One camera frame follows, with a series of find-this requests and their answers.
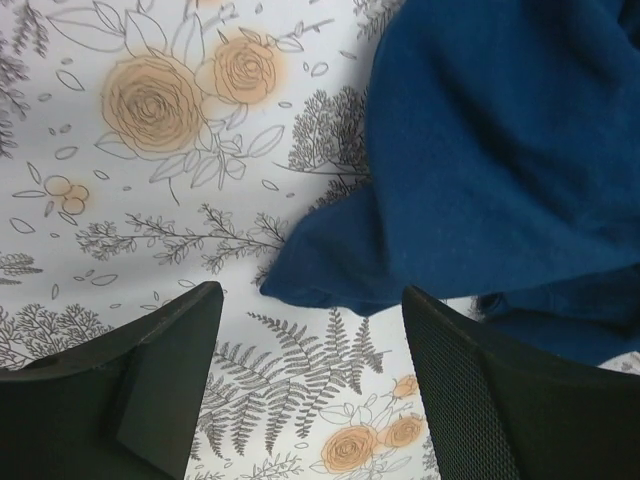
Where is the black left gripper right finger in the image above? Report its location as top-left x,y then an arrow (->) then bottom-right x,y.
402,287 -> 639,479

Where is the dark blue t shirt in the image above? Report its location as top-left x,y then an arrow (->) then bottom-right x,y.
260,1 -> 639,365

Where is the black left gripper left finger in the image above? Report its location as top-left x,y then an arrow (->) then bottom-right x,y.
1,282 -> 223,479

